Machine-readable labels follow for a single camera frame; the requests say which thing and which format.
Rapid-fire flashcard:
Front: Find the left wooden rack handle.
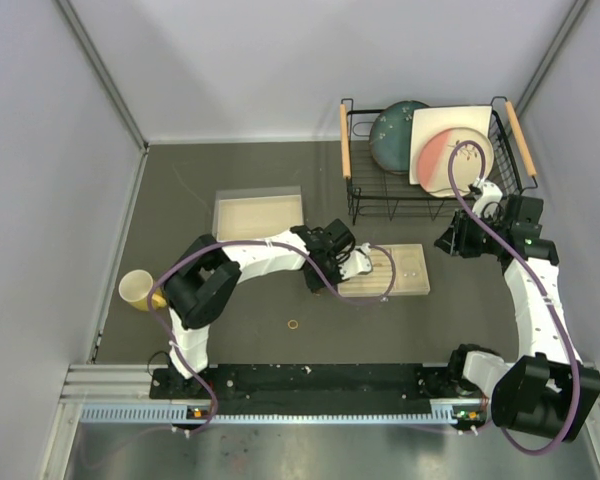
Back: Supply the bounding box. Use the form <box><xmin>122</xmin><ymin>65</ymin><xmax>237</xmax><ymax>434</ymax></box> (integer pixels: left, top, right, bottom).
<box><xmin>339</xmin><ymin>103</ymin><xmax>351</xmax><ymax>180</ymax></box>

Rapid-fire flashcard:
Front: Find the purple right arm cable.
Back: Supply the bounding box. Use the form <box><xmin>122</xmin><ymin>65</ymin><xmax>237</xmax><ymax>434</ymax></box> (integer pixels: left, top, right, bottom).
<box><xmin>449</xmin><ymin>140</ymin><xmax>584</xmax><ymax>457</ymax></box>

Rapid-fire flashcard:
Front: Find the dark green round plate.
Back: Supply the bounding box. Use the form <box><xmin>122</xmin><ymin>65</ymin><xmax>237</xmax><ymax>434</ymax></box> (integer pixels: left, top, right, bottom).
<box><xmin>369</xmin><ymin>100</ymin><xmax>428</xmax><ymax>175</ymax></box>

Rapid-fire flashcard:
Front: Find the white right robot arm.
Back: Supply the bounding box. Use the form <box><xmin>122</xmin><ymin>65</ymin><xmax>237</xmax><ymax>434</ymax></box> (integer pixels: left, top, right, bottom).
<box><xmin>435</xmin><ymin>191</ymin><xmax>600</xmax><ymax>456</ymax></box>

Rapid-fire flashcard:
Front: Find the beige velvet jewelry tray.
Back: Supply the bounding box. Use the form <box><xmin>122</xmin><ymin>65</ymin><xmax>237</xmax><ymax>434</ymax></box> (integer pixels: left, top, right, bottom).
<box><xmin>338</xmin><ymin>244</ymin><xmax>430</xmax><ymax>298</ymax></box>

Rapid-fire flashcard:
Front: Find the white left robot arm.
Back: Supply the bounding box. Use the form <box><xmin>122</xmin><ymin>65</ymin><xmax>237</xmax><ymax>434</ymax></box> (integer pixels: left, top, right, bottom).
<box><xmin>146</xmin><ymin>219</ymin><xmax>372</xmax><ymax>397</ymax></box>

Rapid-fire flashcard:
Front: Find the white square plate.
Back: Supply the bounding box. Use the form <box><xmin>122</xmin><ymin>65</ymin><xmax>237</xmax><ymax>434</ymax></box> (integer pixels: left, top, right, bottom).
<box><xmin>409</xmin><ymin>105</ymin><xmax>493</xmax><ymax>185</ymax></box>

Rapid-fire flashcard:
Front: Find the pink and cream round plate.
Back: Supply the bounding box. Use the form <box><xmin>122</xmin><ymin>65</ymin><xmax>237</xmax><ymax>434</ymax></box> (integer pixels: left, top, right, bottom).
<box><xmin>416</xmin><ymin>127</ymin><xmax>494</xmax><ymax>198</ymax></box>

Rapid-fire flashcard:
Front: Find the right wooden rack handle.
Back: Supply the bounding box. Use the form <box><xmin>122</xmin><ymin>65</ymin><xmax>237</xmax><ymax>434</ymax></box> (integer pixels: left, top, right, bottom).
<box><xmin>504</xmin><ymin>100</ymin><xmax>537</xmax><ymax>179</ymax></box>

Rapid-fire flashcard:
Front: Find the aluminium frame rail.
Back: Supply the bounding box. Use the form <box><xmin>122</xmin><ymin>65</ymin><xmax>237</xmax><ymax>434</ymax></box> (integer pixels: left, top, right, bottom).
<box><xmin>60</xmin><ymin>364</ymin><xmax>152</xmax><ymax>404</ymax></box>

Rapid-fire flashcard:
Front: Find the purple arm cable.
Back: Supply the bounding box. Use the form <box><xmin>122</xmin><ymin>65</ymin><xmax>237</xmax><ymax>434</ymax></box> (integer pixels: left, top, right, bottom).
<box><xmin>449</xmin><ymin>140</ymin><xmax>584</xmax><ymax>457</ymax></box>
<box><xmin>147</xmin><ymin>240</ymin><xmax>397</xmax><ymax>436</ymax></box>

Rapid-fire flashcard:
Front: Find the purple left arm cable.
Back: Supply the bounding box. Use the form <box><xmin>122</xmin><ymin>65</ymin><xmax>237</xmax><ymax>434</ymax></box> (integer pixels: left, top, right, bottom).
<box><xmin>147</xmin><ymin>240</ymin><xmax>397</xmax><ymax>436</ymax></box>

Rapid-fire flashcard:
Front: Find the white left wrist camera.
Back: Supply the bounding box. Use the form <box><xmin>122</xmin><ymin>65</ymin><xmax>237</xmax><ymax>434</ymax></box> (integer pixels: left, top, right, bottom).
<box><xmin>339</xmin><ymin>243</ymin><xmax>373</xmax><ymax>281</ymax></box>

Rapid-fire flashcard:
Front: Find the yellow mug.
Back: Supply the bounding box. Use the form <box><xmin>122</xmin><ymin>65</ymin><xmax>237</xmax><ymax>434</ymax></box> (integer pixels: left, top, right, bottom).
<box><xmin>118</xmin><ymin>269</ymin><xmax>167</xmax><ymax>311</ymax></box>

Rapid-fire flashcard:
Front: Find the clear lidded beige box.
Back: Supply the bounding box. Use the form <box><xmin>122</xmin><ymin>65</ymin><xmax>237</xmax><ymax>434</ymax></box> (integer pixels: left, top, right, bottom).
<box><xmin>212</xmin><ymin>186</ymin><xmax>304</xmax><ymax>241</ymax></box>

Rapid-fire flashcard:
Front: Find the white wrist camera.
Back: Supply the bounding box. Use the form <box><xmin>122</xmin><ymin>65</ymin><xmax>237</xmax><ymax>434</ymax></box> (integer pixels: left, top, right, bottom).
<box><xmin>339</xmin><ymin>243</ymin><xmax>373</xmax><ymax>281</ymax></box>
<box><xmin>470</xmin><ymin>178</ymin><xmax>503</xmax><ymax>218</ymax></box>

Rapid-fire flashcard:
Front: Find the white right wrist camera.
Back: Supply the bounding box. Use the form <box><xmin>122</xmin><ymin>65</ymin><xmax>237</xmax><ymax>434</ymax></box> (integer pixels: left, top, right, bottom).
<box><xmin>470</xmin><ymin>178</ymin><xmax>503</xmax><ymax>218</ymax></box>

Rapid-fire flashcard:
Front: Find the wooden rack handle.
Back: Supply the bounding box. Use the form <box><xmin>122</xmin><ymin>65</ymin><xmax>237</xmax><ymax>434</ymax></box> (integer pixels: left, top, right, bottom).
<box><xmin>504</xmin><ymin>100</ymin><xmax>537</xmax><ymax>179</ymax></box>
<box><xmin>339</xmin><ymin>103</ymin><xmax>351</xmax><ymax>180</ymax></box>

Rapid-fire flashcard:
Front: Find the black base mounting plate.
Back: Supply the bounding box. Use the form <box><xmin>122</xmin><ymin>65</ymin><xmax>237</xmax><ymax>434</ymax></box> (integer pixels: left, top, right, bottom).
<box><xmin>148</xmin><ymin>362</ymin><xmax>491</xmax><ymax>415</ymax></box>

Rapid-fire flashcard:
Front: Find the blue slotted cable duct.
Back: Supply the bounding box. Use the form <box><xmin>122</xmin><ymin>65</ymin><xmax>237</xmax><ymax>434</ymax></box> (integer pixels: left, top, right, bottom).
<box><xmin>80</xmin><ymin>403</ymin><xmax>485</xmax><ymax>427</ymax></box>

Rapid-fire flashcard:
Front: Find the black wire dish rack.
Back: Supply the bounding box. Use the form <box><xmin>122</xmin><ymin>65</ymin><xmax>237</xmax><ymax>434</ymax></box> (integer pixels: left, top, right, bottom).
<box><xmin>341</xmin><ymin>98</ymin><xmax>538</xmax><ymax>222</ymax></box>

